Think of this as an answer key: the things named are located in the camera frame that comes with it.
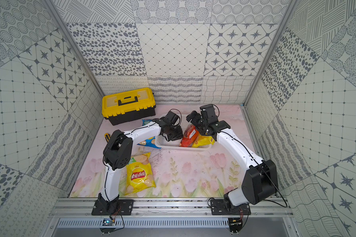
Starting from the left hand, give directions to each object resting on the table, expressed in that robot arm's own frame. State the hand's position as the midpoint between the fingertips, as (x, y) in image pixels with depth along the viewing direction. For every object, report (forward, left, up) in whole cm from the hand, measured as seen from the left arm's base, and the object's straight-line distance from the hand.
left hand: (185, 134), depth 94 cm
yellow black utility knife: (0, +53, -5) cm, 53 cm away
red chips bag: (-8, -3, +11) cm, 14 cm away
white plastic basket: (-7, +6, -2) cm, 10 cm away
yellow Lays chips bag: (-25, +25, -2) cm, 35 cm away
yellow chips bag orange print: (-8, -10, +5) cm, 13 cm away
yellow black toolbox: (+16, +38, +9) cm, 42 cm away
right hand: (-1, -3, +13) cm, 14 cm away
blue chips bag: (-5, +22, -2) cm, 23 cm away
